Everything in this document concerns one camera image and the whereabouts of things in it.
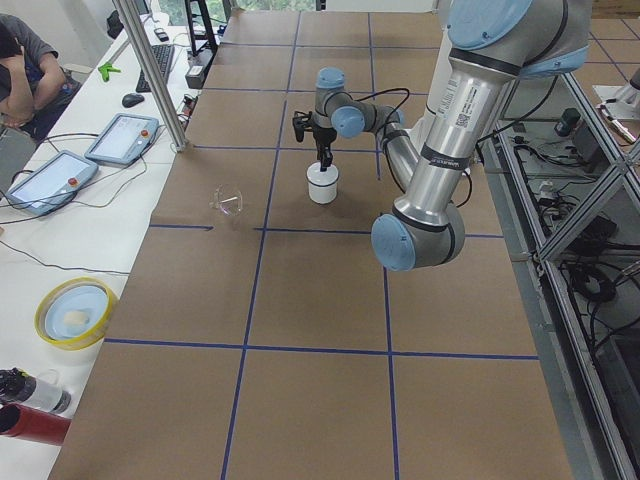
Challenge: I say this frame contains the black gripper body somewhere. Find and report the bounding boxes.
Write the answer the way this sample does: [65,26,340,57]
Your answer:
[312,125,336,156]

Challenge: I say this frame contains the white mug lid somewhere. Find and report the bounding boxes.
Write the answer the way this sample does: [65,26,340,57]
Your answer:
[306,162,339,187]

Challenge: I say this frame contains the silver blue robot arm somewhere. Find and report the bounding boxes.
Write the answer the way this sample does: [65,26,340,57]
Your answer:
[307,1,593,271]

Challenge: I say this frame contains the white enamel mug blue rim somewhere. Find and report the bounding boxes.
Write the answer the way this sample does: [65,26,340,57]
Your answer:
[307,169,339,205]

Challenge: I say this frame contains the black computer box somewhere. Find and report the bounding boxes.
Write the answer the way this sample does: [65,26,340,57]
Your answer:
[185,49,214,89]

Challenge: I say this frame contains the black keyboard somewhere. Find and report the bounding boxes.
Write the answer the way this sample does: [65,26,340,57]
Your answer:
[135,43,176,94]

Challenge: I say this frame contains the black computer mouse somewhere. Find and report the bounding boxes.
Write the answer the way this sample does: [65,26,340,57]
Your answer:
[121,93,145,108]

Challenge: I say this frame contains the far teach pendant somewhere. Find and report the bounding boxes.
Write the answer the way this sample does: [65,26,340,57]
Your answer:
[84,113,159,166]

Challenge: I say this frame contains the teach pendant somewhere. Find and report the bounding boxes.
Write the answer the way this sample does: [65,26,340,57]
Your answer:
[6,150,98,216]
[84,113,159,166]

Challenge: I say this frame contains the green clamp tool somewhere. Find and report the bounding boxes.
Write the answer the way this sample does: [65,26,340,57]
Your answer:
[98,62,121,82]

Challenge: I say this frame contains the near teach pendant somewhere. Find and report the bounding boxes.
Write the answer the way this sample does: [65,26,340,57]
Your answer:
[6,150,98,216]

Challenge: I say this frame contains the person in grey shirt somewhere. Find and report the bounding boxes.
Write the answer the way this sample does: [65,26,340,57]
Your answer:
[1,14,80,142]

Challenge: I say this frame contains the clear bottle black cap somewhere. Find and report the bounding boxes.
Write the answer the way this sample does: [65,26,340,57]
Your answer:
[1,367,71,414]

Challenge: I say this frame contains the red bottle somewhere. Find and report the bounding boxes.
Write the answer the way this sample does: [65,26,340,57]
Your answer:
[1,404,71,446]

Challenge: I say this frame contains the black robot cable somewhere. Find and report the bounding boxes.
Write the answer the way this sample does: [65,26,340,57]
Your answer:
[349,87,561,151]

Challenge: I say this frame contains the aluminium frame post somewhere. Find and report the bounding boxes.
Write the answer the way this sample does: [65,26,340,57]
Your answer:
[113,0,188,152]

